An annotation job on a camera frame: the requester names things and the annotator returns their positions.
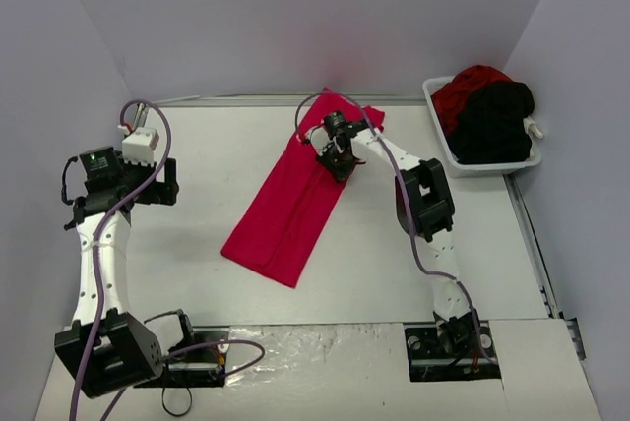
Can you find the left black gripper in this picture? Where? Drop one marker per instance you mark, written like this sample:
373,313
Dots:
164,181

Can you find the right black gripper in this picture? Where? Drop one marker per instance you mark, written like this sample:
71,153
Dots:
338,161

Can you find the bright red t shirt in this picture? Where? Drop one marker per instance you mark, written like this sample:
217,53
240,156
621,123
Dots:
280,228

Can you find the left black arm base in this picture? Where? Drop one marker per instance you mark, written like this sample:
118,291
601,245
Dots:
202,368

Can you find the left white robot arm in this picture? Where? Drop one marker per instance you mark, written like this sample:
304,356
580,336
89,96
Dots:
106,348

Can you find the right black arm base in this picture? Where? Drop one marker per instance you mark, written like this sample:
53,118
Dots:
430,362

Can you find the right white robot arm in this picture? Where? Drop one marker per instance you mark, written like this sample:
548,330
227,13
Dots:
424,209

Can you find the white plastic laundry basket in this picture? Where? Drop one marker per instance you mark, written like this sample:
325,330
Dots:
457,170

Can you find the dark red t shirt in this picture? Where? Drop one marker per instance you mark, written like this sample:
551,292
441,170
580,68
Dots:
451,99

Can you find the black t shirt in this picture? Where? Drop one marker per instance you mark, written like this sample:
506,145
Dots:
490,128

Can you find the white garment piece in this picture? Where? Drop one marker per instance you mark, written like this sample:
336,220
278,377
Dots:
532,129

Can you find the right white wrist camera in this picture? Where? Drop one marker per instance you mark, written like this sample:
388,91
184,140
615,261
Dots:
318,139

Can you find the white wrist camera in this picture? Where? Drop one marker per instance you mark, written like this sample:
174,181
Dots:
138,146
318,139

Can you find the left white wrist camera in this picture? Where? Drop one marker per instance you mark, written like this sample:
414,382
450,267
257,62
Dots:
138,146

